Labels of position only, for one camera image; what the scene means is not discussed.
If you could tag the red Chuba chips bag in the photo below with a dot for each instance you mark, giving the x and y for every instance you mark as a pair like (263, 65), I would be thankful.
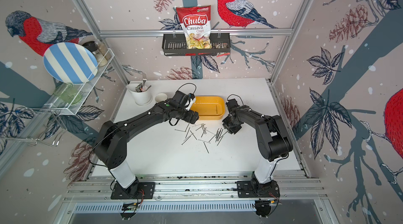
(196, 24)

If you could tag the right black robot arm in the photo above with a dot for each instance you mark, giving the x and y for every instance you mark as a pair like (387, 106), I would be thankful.
(271, 135)

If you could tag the yellow plastic storage box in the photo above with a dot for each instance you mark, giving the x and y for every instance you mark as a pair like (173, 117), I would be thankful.
(205, 107)

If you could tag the black lid spice jar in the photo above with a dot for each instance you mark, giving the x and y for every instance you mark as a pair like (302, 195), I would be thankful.
(92, 46)

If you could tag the white utensil holder cup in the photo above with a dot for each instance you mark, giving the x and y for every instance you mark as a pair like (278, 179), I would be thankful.
(140, 93)

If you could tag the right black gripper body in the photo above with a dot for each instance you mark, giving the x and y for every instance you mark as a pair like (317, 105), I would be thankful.
(232, 127)

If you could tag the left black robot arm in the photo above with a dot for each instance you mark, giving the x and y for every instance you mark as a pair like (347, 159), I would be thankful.
(111, 144)

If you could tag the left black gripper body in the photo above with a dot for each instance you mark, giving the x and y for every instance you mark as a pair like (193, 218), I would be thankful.
(187, 115)

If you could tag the green glass bowl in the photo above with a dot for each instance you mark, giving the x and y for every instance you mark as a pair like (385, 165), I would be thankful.
(68, 93)

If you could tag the purple grey mug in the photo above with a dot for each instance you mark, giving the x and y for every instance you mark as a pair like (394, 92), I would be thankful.
(160, 97)

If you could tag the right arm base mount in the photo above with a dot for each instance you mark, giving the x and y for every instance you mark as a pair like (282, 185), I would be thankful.
(258, 189)

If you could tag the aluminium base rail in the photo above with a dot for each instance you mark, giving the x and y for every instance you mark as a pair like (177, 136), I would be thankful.
(211, 194)

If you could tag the blue white striped plate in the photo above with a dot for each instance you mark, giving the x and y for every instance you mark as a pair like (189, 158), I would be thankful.
(70, 63)

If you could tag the black wire wall basket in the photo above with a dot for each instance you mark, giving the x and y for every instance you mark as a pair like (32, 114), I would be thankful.
(180, 45)

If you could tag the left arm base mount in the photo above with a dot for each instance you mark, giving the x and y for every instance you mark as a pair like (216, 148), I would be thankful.
(133, 191)

